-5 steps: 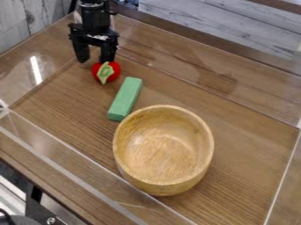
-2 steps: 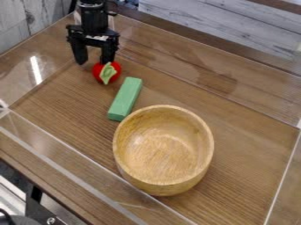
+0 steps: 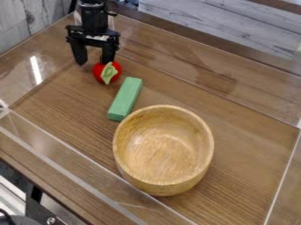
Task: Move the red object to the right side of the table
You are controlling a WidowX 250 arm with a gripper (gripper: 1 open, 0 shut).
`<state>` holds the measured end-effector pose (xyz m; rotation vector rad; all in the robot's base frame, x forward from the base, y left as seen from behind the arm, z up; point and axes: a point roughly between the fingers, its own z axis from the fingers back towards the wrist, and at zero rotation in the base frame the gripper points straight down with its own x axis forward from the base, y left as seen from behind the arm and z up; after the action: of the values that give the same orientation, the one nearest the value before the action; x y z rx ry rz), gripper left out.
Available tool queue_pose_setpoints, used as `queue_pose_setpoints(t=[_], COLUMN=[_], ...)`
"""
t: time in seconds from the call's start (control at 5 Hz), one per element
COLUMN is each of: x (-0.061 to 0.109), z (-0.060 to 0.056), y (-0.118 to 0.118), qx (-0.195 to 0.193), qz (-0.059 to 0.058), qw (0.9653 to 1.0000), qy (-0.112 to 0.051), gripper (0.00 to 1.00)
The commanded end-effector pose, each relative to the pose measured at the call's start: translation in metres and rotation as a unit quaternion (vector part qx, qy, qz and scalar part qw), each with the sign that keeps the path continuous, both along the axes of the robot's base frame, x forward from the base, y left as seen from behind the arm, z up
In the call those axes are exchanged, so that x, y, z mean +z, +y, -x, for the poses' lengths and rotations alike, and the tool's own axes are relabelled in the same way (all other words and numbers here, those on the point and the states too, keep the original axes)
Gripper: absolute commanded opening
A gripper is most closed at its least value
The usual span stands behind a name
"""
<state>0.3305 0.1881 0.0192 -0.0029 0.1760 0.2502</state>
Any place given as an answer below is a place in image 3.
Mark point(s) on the green rectangular block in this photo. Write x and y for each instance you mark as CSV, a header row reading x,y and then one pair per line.
x,y
125,99

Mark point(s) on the black metal table leg bracket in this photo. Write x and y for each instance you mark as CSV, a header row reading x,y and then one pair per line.
x,y
37,211

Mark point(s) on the red plush strawberry toy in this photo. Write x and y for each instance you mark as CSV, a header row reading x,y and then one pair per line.
x,y
108,73

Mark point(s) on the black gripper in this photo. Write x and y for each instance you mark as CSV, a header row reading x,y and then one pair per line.
x,y
93,32

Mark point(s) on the wooden bowl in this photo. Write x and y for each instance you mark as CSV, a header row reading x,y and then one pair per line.
x,y
164,149

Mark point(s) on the clear acrylic front wall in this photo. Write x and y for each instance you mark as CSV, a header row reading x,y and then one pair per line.
x,y
89,189

